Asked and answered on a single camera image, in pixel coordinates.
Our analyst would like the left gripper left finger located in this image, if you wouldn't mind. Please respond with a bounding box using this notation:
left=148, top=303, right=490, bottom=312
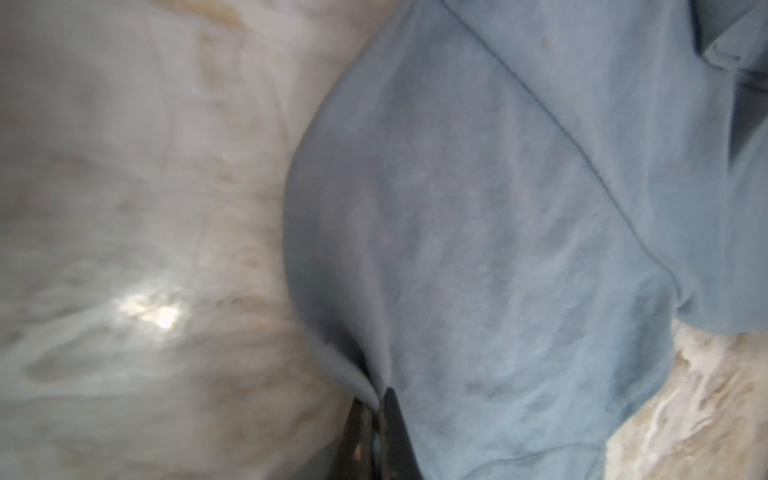
left=326, top=399, right=375, bottom=480

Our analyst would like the grey-blue t-shirt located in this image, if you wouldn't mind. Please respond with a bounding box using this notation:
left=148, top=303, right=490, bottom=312
left=283, top=1, right=767, bottom=479

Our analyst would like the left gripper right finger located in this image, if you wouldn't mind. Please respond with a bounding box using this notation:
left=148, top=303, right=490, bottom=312
left=376, top=388, right=423, bottom=480

